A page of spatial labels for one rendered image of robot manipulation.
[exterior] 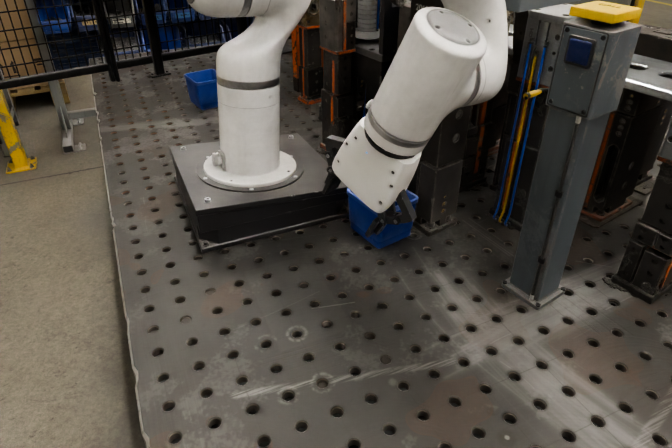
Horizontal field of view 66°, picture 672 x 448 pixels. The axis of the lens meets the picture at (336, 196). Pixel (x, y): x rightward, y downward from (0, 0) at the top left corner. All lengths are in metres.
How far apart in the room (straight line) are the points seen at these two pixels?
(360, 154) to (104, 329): 1.44
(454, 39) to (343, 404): 0.48
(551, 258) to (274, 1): 0.63
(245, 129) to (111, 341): 1.10
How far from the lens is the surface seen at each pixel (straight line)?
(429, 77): 0.56
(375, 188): 0.68
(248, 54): 0.97
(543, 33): 0.96
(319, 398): 0.75
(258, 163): 1.03
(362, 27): 1.26
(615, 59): 0.75
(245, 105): 0.99
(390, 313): 0.86
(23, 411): 1.83
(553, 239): 0.85
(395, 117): 0.60
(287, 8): 0.98
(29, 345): 2.02
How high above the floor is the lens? 1.29
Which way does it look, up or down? 31 degrees down
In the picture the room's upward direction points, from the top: straight up
